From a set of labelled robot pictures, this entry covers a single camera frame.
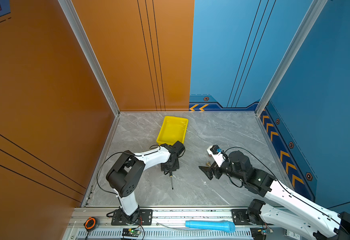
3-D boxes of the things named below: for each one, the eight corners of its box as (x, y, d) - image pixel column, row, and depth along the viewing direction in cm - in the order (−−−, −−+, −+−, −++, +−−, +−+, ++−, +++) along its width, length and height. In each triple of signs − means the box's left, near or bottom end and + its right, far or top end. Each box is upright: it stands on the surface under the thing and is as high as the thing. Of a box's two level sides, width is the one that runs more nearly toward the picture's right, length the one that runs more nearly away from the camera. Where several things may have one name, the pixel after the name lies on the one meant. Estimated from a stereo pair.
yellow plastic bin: (157, 145, 103) (156, 139, 97) (166, 121, 117) (165, 114, 112) (182, 149, 101) (182, 143, 95) (188, 124, 115) (188, 118, 110)
